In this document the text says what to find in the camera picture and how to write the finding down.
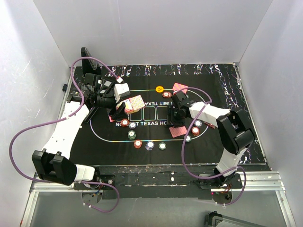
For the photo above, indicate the red poker chip stack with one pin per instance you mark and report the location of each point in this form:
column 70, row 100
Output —
column 137, row 143

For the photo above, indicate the blue chips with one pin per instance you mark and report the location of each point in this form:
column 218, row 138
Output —
column 198, row 123
column 132, row 125

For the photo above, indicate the black white chess board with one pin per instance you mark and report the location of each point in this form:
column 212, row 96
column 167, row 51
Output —
column 90, row 114

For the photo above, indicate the blue poker chip stack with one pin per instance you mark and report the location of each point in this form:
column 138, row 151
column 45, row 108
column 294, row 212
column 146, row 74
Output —
column 149, row 145

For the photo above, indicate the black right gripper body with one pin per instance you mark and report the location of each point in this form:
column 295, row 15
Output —
column 177, row 119

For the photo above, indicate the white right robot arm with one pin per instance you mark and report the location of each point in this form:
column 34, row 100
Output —
column 235, row 130

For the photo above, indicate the green poker chip stack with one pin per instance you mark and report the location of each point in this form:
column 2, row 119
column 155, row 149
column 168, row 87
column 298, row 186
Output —
column 162, row 146

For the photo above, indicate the yellow big blind button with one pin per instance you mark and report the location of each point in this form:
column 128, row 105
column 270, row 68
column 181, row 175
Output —
column 159, row 89

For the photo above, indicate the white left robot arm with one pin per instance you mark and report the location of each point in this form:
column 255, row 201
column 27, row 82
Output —
column 52, row 162

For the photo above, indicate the black red all-in triangle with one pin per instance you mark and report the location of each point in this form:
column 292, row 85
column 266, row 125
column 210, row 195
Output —
column 210, row 125

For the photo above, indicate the red playing card box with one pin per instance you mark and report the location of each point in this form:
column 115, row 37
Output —
column 134, row 104

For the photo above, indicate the black poker felt mat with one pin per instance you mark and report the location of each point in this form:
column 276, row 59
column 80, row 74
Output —
column 105, row 143

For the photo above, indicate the red cards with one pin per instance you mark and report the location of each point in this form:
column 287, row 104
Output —
column 177, row 131
column 111, row 119
column 180, row 87

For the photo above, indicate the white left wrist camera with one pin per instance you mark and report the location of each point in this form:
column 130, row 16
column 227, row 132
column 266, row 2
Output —
column 121, row 90

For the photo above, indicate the black case bottom right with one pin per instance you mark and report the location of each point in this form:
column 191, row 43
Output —
column 215, row 219

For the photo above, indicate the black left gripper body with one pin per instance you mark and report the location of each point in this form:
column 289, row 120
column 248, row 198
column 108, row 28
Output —
column 106, row 100

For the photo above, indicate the green chips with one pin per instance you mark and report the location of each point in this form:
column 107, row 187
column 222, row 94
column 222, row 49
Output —
column 131, row 135
column 188, row 138

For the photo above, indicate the black chess board lid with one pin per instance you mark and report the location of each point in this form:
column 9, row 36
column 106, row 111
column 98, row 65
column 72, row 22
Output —
column 89, row 65

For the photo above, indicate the red chips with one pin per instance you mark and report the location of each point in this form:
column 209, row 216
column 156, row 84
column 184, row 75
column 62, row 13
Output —
column 166, row 94
column 124, row 123
column 195, row 131

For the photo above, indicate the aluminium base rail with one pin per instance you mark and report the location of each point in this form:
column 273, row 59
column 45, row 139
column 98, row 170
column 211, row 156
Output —
column 159, row 199

